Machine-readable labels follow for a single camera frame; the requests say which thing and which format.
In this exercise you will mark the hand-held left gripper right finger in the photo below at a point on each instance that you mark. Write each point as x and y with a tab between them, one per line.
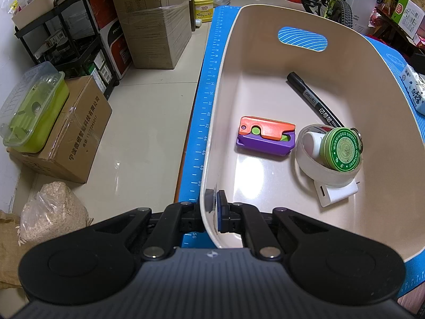
220	211

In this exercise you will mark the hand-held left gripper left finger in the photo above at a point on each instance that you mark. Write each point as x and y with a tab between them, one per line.
191	216

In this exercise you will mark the beige plastic basin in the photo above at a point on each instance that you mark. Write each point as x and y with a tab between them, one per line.
265	179

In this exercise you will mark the orange purple toy knife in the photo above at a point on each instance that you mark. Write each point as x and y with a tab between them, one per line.
265	139

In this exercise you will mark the white tape roll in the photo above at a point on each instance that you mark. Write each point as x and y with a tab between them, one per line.
318	172

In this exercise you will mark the small white bottle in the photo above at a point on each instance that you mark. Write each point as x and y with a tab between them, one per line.
312	143

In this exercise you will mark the white charger plug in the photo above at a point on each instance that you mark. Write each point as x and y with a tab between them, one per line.
335	194

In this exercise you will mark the blue ruled mat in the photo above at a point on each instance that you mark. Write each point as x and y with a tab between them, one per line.
206	89

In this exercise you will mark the green round ointment tin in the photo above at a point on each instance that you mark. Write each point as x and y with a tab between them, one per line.
342	149

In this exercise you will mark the clear bag of grain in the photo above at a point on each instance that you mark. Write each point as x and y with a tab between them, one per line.
53	212

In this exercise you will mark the taped cardboard box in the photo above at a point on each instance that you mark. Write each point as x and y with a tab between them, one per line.
79	129

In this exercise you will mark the black marker pen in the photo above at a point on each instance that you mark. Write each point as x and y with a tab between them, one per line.
308	98

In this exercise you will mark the green white small carton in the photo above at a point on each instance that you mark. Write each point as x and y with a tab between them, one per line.
99	69

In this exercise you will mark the red and white appliance carton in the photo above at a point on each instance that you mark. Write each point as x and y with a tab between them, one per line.
116	50

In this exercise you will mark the film-wrapped large cardboard box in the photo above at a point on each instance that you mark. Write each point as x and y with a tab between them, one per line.
156	36

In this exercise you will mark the brown burlap sack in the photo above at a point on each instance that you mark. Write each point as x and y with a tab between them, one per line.
10	249

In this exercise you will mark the green container with clear lid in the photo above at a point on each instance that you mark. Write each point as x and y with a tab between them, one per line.
33	116

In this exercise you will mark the black shelf rack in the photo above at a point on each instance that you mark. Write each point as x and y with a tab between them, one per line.
76	46

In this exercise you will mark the yellow detergent bottle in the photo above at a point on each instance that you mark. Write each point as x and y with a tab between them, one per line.
202	5

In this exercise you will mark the patterned tissue pack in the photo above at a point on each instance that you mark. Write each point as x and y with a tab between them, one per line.
415	89

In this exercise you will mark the green black bicycle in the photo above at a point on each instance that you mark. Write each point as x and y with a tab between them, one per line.
335	3

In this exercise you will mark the beige open box with clutter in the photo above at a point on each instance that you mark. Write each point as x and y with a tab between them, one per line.
43	3

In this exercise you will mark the orange drink bottle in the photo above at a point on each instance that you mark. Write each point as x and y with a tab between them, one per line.
389	1

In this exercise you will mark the green white printed box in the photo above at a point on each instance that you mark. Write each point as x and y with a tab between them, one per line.
410	16

